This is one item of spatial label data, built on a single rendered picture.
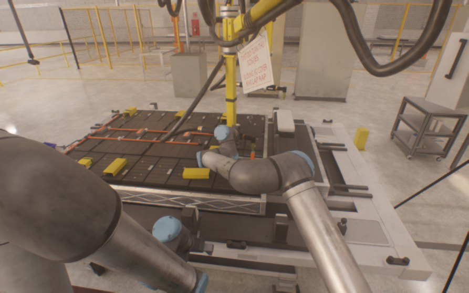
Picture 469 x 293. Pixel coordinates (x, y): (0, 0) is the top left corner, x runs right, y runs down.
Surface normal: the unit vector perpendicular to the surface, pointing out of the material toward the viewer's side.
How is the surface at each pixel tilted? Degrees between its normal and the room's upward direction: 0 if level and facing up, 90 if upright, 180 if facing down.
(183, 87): 90
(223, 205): 90
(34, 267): 89
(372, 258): 0
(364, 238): 0
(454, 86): 90
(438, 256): 0
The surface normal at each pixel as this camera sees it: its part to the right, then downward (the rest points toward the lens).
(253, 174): -0.35, -0.22
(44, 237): 0.36, 0.29
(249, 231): 0.00, -0.86
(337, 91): -0.14, 0.50
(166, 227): -0.14, -0.66
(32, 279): 0.80, 0.26
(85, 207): 0.83, -0.20
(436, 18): -0.72, 0.40
